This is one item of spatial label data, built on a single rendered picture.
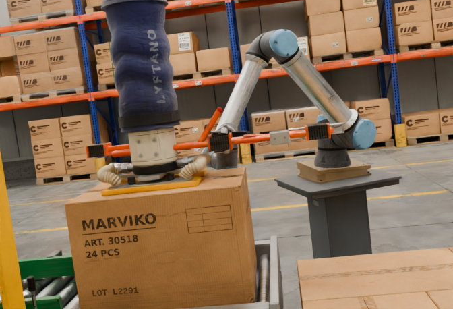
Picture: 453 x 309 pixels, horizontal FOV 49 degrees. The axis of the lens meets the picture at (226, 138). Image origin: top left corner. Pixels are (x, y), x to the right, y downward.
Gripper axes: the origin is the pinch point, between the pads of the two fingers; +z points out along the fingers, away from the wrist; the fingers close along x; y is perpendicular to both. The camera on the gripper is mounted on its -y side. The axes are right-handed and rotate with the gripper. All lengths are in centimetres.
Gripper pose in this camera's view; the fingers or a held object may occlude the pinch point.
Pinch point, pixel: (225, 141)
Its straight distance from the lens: 182.1
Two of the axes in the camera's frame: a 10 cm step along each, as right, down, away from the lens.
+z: -0.9, 1.0, -9.9
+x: -1.3, -9.9, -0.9
